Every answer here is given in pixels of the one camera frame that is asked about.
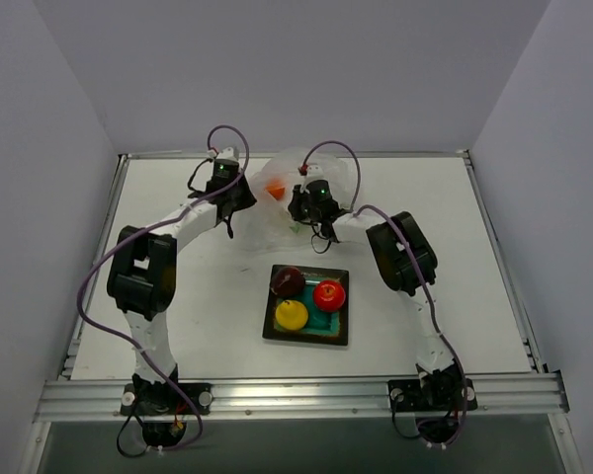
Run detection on orange fake fruit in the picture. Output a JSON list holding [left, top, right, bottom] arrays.
[[265, 183, 286, 200]]

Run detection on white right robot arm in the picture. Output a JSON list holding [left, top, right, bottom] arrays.
[[288, 179, 466, 408]]

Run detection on yellow fake fruit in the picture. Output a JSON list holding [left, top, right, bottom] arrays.
[[275, 299, 309, 331]]

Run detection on purple cable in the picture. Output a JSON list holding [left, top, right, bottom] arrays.
[[298, 141, 468, 440], [75, 125, 251, 453]]

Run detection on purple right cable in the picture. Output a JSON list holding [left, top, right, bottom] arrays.
[[298, 141, 468, 440]]

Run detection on aluminium front rail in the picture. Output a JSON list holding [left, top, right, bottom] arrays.
[[34, 373, 569, 422]]

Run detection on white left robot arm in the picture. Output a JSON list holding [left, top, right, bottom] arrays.
[[107, 156, 256, 414]]

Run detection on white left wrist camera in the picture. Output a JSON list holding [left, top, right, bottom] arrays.
[[211, 146, 239, 161]]

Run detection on dark brown fake fruit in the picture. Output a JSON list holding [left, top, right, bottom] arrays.
[[270, 267, 305, 299]]

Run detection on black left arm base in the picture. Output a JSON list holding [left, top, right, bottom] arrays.
[[116, 380, 213, 458]]

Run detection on teal square ceramic plate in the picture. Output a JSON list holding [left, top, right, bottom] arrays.
[[262, 266, 350, 347]]

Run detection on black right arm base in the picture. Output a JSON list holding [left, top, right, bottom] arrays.
[[387, 379, 478, 450]]

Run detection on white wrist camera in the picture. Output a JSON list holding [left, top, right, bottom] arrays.
[[211, 146, 239, 161], [298, 164, 325, 192]]

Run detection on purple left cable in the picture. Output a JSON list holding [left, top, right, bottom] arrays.
[[75, 125, 251, 453]]

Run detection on red fake fruit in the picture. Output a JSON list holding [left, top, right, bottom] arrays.
[[312, 279, 346, 313]]

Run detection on translucent white plastic bag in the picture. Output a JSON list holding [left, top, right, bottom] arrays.
[[234, 147, 362, 252]]

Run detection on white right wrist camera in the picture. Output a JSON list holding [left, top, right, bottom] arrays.
[[298, 164, 325, 192]]

